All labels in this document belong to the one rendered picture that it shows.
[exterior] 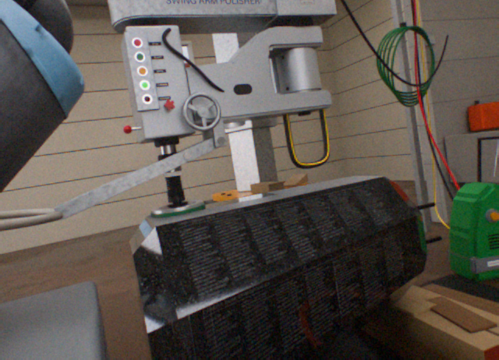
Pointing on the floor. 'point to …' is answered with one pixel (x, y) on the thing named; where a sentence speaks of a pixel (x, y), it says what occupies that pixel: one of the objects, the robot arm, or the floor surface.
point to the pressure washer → (475, 227)
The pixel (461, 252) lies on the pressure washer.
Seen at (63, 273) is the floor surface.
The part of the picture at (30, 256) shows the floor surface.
